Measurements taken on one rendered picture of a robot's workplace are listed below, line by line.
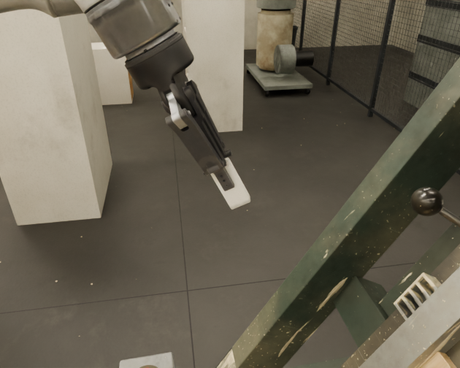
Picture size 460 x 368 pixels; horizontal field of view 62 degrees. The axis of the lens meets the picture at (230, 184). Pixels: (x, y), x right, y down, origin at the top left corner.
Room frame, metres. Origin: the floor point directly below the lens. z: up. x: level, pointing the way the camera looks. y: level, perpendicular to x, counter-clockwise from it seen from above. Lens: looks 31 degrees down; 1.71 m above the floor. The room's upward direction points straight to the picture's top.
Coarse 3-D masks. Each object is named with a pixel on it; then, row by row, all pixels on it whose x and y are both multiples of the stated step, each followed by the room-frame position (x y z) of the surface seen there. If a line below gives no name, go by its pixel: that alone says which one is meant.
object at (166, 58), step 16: (176, 32) 0.46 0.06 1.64; (160, 48) 0.42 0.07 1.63; (176, 48) 0.43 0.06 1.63; (128, 64) 0.43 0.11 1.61; (144, 64) 0.42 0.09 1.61; (160, 64) 0.42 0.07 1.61; (176, 64) 0.42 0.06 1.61; (144, 80) 0.42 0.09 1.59; (160, 80) 0.42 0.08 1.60; (176, 80) 0.43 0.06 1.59; (176, 96) 0.41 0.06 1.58; (192, 112) 0.43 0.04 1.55
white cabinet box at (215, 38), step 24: (192, 0) 4.00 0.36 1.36; (216, 0) 4.04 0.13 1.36; (240, 0) 4.08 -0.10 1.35; (192, 24) 4.00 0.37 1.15; (216, 24) 4.04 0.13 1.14; (240, 24) 4.08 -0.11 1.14; (192, 48) 4.00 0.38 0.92; (216, 48) 4.04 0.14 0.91; (240, 48) 4.08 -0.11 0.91; (192, 72) 4.00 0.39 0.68; (216, 72) 4.04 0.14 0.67; (240, 72) 4.08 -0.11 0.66; (216, 96) 4.04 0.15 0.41; (240, 96) 4.08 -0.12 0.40; (216, 120) 4.04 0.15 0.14; (240, 120) 4.08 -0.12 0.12
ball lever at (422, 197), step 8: (416, 192) 0.41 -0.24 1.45; (424, 192) 0.41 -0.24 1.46; (432, 192) 0.40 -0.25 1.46; (416, 200) 0.40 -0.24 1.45; (424, 200) 0.40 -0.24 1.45; (432, 200) 0.40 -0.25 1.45; (440, 200) 0.40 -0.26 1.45; (416, 208) 0.40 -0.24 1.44; (424, 208) 0.39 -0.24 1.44; (432, 208) 0.39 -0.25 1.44; (440, 208) 0.39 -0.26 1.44; (448, 216) 0.39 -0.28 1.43; (456, 216) 0.40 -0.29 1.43; (456, 224) 0.39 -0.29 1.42
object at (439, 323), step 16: (448, 288) 0.38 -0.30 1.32; (432, 304) 0.38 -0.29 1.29; (448, 304) 0.36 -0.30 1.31; (416, 320) 0.37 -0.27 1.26; (432, 320) 0.36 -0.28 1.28; (448, 320) 0.35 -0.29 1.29; (400, 336) 0.37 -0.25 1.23; (416, 336) 0.36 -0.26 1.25; (432, 336) 0.34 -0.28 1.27; (448, 336) 0.34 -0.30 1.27; (384, 352) 0.37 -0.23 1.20; (400, 352) 0.35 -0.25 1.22; (416, 352) 0.34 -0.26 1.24; (432, 352) 0.34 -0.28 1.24
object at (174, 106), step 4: (168, 96) 0.42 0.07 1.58; (172, 96) 0.42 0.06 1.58; (168, 100) 0.42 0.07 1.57; (172, 100) 0.41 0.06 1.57; (172, 104) 0.41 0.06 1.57; (176, 104) 0.41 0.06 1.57; (172, 108) 0.40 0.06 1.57; (176, 108) 0.40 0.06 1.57; (180, 108) 0.41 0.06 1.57; (172, 112) 0.40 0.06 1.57; (176, 112) 0.40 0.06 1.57; (172, 116) 0.39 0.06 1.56; (176, 116) 0.39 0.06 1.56; (172, 120) 0.39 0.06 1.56; (176, 120) 0.39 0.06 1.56; (180, 120) 0.39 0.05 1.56; (176, 124) 0.39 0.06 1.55; (180, 124) 0.39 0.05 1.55; (184, 124) 0.40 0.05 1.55; (180, 128) 0.40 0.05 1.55
